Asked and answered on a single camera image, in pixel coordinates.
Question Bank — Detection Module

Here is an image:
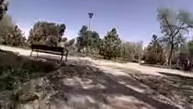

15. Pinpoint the patchy grass ground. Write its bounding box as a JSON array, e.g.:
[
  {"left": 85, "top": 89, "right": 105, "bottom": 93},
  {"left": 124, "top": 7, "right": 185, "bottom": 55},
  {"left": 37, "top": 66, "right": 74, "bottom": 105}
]
[{"left": 0, "top": 48, "right": 63, "bottom": 109}]

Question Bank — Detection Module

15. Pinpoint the tall bare-branched tree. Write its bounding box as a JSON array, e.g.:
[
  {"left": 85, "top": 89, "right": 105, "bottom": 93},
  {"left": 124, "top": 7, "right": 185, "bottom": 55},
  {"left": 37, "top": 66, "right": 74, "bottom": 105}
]
[{"left": 152, "top": 6, "right": 193, "bottom": 69}]

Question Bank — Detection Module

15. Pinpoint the person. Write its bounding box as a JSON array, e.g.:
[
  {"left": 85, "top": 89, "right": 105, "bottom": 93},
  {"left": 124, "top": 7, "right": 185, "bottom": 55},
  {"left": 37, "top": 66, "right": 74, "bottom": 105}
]
[{"left": 182, "top": 57, "right": 193, "bottom": 73}]

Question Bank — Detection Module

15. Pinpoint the dark wooden bench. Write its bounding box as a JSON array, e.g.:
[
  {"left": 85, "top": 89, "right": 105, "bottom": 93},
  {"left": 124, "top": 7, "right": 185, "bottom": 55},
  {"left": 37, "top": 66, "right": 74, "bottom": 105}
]
[{"left": 29, "top": 43, "right": 70, "bottom": 63}]

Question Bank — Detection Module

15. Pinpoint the lamp post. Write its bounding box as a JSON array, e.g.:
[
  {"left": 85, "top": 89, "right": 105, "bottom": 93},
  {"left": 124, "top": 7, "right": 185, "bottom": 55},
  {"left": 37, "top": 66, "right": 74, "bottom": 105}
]
[{"left": 83, "top": 12, "right": 95, "bottom": 56}]

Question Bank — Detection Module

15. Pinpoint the pale dirt path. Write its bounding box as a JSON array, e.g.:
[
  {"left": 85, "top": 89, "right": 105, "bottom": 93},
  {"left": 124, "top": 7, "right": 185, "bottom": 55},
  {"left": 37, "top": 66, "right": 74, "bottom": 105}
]
[{"left": 0, "top": 43, "right": 193, "bottom": 109}]

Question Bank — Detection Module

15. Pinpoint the row of trees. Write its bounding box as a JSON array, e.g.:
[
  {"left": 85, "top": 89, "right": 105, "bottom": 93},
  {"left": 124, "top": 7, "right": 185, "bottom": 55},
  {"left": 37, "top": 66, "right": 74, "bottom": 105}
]
[{"left": 0, "top": 0, "right": 193, "bottom": 68}]

